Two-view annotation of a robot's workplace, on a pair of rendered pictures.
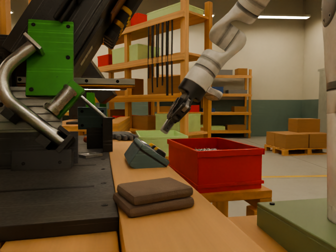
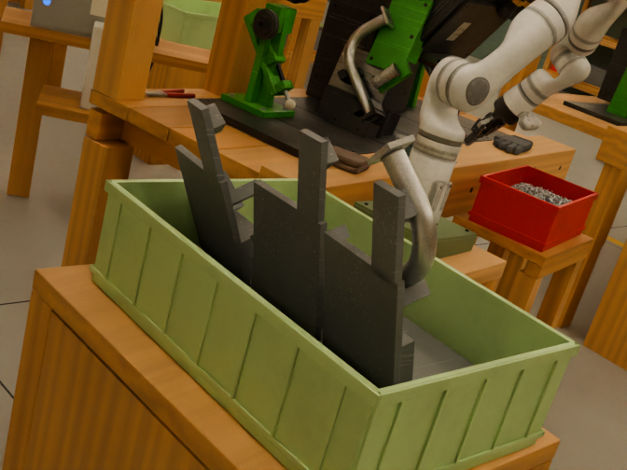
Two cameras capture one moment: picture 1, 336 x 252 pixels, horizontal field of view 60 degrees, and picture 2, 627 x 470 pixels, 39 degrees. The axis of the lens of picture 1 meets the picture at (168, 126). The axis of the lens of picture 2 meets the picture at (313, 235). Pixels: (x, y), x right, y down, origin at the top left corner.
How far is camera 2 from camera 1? 1.71 m
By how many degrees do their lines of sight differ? 47
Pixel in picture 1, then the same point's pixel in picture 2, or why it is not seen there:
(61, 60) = (405, 37)
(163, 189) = (342, 155)
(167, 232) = not seen: hidden behind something
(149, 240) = not seen: hidden behind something
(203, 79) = (513, 101)
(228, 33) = (560, 59)
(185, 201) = (351, 168)
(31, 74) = (377, 44)
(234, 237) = (335, 181)
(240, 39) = (569, 70)
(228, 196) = (494, 238)
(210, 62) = (528, 85)
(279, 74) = not seen: outside the picture
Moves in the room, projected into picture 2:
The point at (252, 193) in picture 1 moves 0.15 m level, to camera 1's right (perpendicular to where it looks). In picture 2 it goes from (521, 248) to (571, 276)
